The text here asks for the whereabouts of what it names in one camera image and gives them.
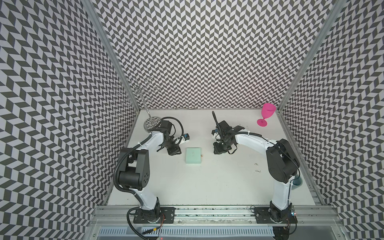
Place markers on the aluminium corner post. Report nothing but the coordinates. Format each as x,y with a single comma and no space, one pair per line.
94,18
328,23

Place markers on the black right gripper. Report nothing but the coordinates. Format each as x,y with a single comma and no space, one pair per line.
218,149

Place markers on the aluminium front rail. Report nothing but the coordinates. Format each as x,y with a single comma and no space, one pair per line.
220,219

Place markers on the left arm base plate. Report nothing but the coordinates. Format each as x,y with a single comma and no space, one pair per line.
165,215

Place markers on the grey-blue small bowl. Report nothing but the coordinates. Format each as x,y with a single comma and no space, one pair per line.
297,182

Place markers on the aluminium right corner post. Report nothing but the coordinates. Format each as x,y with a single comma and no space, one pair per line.
328,23

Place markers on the mint box front left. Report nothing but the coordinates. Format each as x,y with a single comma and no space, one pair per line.
193,156

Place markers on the pink plastic wine glass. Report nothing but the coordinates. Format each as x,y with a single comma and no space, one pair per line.
267,111

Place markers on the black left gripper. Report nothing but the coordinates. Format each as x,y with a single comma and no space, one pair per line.
174,150

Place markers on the aluminium left corner post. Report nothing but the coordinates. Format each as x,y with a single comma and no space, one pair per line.
94,18

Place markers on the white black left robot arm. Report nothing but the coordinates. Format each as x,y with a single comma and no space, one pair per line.
132,171

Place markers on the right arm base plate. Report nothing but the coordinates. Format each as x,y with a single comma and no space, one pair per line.
274,216

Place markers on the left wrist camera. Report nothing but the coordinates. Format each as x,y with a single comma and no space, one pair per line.
183,139

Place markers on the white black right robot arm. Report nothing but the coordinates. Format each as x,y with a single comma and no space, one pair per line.
283,165

